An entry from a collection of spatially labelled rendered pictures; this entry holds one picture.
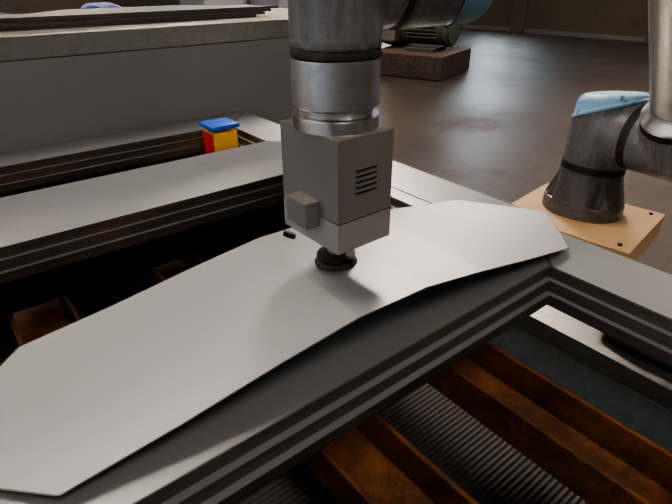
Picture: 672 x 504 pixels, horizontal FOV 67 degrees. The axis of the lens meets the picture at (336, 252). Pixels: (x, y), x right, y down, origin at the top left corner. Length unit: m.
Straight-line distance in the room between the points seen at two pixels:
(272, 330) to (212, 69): 0.92
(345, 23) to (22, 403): 0.38
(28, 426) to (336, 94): 0.34
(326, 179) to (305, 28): 0.12
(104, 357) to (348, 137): 0.27
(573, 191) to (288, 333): 0.76
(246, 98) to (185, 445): 1.04
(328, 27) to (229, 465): 0.33
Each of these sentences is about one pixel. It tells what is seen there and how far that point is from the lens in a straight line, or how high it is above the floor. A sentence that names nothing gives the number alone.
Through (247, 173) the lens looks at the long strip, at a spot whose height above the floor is 0.86.
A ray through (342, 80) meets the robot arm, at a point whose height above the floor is 1.08.
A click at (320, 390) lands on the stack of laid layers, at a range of 0.43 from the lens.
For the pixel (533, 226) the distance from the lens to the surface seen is 0.71.
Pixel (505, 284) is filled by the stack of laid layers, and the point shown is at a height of 0.86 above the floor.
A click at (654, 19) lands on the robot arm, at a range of 0.87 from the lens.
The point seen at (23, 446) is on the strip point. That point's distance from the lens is 0.44.
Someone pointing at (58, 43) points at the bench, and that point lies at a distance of 1.17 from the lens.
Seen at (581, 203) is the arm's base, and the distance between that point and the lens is 1.07.
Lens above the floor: 1.15
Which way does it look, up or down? 29 degrees down
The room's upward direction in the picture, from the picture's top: straight up
